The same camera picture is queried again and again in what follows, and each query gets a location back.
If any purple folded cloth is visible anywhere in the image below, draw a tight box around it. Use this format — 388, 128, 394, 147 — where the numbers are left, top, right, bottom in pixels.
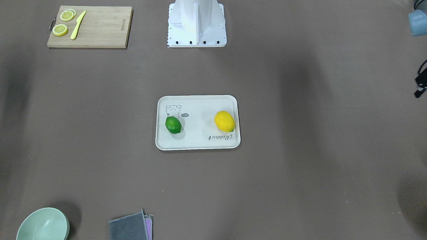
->
144, 214, 153, 240

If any lemon slice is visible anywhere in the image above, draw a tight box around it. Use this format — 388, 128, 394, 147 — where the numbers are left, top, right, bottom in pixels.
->
51, 24, 68, 36
60, 9, 76, 22

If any wooden cutting board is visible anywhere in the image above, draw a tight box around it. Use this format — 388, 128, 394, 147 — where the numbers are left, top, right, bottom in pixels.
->
47, 5, 133, 48

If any yellow lemon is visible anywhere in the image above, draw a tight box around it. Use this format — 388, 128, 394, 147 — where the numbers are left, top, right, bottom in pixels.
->
214, 111, 236, 132

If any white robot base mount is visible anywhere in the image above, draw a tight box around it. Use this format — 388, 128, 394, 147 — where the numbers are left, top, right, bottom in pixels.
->
167, 0, 227, 48

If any green lime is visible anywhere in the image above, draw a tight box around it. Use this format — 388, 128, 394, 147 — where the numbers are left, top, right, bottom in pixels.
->
165, 116, 182, 135

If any yellow plastic knife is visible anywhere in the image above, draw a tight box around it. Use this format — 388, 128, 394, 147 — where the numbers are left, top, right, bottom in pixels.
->
70, 11, 87, 40

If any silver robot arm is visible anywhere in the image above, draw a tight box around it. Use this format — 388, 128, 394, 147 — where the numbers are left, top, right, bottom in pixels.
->
408, 0, 427, 37

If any white rabbit tray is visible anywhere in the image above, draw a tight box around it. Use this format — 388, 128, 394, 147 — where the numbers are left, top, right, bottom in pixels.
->
155, 95, 241, 151

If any mint green bowl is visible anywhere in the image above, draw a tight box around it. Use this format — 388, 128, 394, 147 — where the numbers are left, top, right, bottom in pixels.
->
16, 208, 70, 240

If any grey folded cloth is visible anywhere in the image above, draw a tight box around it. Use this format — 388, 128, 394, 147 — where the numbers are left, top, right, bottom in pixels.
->
108, 210, 148, 240

